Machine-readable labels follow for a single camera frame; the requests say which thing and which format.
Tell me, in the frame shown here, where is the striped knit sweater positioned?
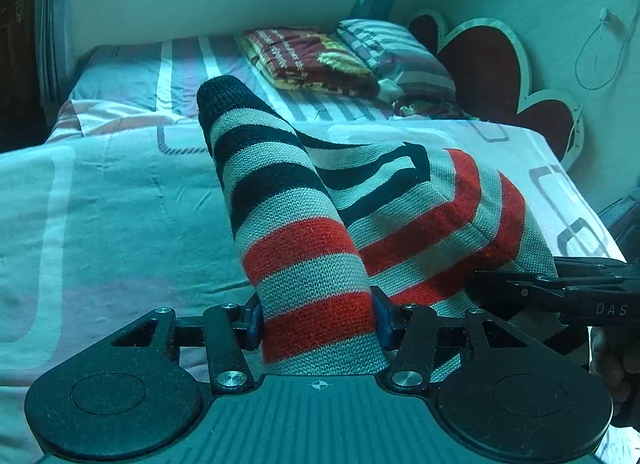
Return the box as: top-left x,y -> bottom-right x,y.
196,75 -> 562,378

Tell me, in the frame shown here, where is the white wall charger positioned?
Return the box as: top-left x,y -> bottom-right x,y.
597,6 -> 626,38

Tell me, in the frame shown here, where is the thin white cable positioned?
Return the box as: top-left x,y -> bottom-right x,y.
573,11 -> 627,156

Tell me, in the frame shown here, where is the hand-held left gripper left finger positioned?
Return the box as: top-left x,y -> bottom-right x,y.
107,293 -> 266,395

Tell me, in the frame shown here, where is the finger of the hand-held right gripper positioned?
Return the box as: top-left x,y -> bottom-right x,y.
466,256 -> 568,321

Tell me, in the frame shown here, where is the purple striped bed sheet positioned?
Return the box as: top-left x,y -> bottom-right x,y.
47,34 -> 401,146

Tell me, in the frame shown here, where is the colourful crumpled cloth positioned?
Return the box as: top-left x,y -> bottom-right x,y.
392,96 -> 477,121

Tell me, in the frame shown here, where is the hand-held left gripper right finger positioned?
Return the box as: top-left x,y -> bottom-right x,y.
370,286 -> 538,393

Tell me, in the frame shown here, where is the white patterned bed sheet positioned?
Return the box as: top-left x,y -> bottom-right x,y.
0,116 -> 629,464

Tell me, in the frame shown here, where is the heart-shaped dark red headboard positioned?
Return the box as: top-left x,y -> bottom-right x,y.
404,8 -> 587,166

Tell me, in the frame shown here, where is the person's right hand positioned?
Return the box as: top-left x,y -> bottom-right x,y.
588,326 -> 640,419

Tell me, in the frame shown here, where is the pale pleated curtain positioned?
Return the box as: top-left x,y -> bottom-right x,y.
34,0 -> 77,111

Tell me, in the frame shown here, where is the folded red patterned blanket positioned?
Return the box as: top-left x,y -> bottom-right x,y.
235,26 -> 381,98

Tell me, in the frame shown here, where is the grey striped pillow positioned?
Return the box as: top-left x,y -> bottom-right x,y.
336,18 -> 457,103

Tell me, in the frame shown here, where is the dark wooden wardrobe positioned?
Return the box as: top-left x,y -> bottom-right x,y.
0,0 -> 51,153

